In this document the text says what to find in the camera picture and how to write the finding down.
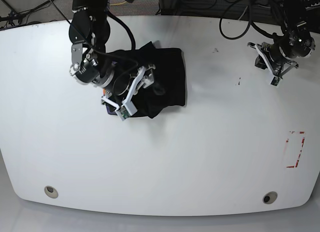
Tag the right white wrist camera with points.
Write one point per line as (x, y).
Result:
(126, 108)

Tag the left table cable grommet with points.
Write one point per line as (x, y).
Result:
(51, 192)

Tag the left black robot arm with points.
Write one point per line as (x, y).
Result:
(296, 41)

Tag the right table cable grommet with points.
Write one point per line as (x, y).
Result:
(270, 197)

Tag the table cable grommet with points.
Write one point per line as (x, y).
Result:
(270, 197)
(51, 192)

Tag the white power strip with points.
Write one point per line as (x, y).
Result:
(311, 4)

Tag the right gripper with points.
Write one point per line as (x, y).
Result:
(113, 84)

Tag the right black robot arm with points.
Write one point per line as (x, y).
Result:
(89, 33)

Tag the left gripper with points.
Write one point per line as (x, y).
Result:
(277, 60)

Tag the black T-shirt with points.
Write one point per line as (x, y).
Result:
(169, 88)

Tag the red tape rectangle marking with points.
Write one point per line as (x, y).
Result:
(293, 149)

